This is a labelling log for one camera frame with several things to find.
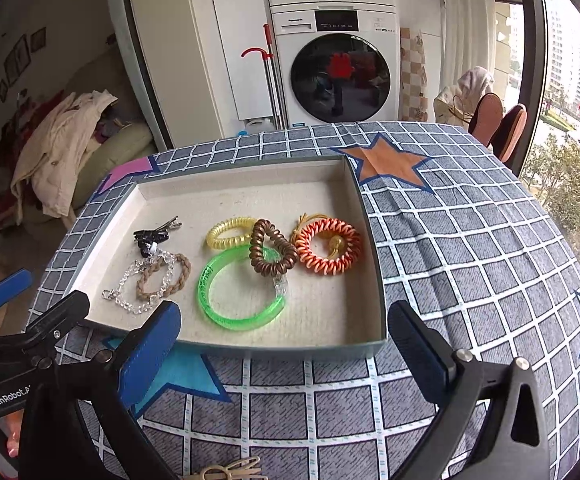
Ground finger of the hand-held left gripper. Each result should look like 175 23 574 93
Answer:
20 290 90 356
0 268 33 311

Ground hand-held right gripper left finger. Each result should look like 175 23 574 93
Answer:
20 301 183 480

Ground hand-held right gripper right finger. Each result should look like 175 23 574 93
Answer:
387 300 561 480

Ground silver chain bracelet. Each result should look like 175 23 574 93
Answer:
102 251 178 316

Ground green translucent bangle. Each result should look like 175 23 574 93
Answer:
198 247 289 332

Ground brown braided bracelet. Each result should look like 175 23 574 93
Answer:
136 253 191 306

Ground grey-green cardboard box tray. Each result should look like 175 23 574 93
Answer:
60 155 387 358

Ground yellow spiral hair tie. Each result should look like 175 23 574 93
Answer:
206 216 258 252

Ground brown spiral hair tie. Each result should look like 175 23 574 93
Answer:
250 218 299 276

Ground grey checkered tablecloth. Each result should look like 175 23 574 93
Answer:
24 121 580 480

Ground beige hair clip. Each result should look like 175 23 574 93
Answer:
182 455 261 480

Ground beige jacket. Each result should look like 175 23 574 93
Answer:
10 91 118 218

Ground cream sofa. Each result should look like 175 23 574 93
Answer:
24 52 158 226

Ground brown chair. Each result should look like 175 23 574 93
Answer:
492 104 527 166
470 92 505 149

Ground beige bag with cloth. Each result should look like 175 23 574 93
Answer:
434 66 496 133

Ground checkered tile panel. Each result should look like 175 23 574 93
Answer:
400 27 428 123

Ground white tall cabinet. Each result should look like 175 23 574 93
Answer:
205 0 275 121

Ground white front-load washing machine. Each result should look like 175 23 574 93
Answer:
270 2 401 126

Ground white curtain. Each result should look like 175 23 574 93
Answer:
437 0 496 96

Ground orange spiral hair tie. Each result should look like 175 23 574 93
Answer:
292 212 361 277

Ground wall picture frames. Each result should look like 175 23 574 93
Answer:
0 27 48 102

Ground red-handled mop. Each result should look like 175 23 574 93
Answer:
241 24 287 131

